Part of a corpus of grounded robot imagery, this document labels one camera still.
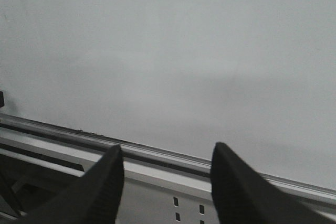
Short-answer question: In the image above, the large whiteboard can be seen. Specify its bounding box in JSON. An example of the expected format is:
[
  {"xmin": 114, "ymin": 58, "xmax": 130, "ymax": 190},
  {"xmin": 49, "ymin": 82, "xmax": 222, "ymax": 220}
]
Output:
[{"xmin": 0, "ymin": 0, "xmax": 336, "ymax": 209}]

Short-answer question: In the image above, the white metal pegboard rack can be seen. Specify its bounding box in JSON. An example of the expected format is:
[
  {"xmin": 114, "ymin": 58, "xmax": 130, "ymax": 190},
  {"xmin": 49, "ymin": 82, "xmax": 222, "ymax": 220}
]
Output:
[{"xmin": 0, "ymin": 126, "xmax": 336, "ymax": 224}]

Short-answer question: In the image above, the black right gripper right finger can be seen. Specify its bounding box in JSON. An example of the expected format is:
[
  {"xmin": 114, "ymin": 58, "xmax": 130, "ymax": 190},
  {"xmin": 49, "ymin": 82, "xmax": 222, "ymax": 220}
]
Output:
[{"xmin": 211, "ymin": 142, "xmax": 334, "ymax": 223}]

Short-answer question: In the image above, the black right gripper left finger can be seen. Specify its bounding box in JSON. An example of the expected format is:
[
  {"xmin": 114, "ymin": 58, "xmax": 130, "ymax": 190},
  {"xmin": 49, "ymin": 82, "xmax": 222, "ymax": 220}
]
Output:
[{"xmin": 12, "ymin": 145, "xmax": 124, "ymax": 223}]

